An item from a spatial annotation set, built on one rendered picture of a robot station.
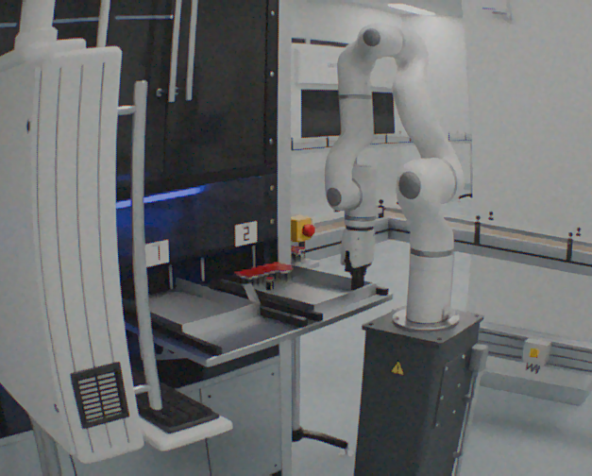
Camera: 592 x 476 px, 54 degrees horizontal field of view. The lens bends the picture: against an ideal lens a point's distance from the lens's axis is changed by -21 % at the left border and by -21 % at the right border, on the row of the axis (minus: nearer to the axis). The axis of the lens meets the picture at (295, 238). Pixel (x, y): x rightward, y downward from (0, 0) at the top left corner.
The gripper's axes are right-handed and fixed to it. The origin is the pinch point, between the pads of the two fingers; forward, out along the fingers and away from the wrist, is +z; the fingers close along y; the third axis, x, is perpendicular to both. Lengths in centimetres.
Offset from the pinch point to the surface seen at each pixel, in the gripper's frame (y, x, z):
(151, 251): 43, -35, -10
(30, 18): 101, -4, -73
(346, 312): 10.7, 5.0, 4.5
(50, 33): 96, -1, -69
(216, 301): 28.3, -24.9, 4.4
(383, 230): -78, -46, 4
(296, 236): -14.5, -35.1, -5.0
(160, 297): 38, -39, 5
